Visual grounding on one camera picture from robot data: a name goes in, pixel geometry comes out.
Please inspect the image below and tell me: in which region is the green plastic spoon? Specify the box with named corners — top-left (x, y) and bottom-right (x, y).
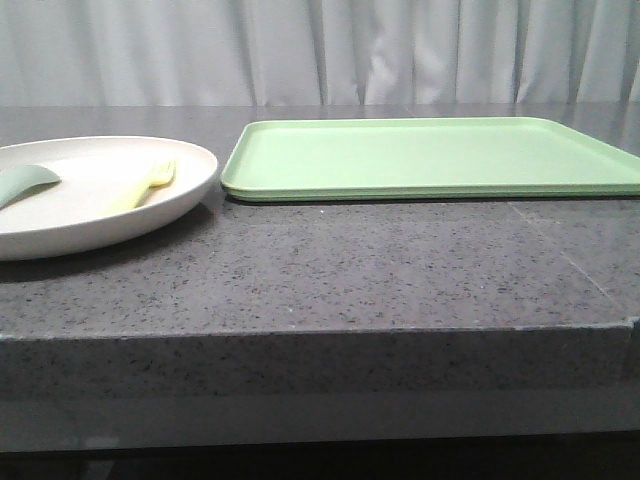
top-left (1, 165), bottom-right (61, 208)

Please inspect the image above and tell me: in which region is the white pleated curtain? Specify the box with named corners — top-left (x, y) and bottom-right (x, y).
top-left (1, 1), bottom-right (639, 107)

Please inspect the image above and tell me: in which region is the white round plate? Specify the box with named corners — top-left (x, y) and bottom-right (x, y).
top-left (1, 136), bottom-right (218, 261)

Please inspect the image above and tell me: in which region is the light green serving tray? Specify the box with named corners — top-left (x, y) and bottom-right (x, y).
top-left (220, 117), bottom-right (639, 202)

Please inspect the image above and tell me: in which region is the yellow plastic fork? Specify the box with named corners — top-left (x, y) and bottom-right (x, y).
top-left (90, 158), bottom-right (177, 217)

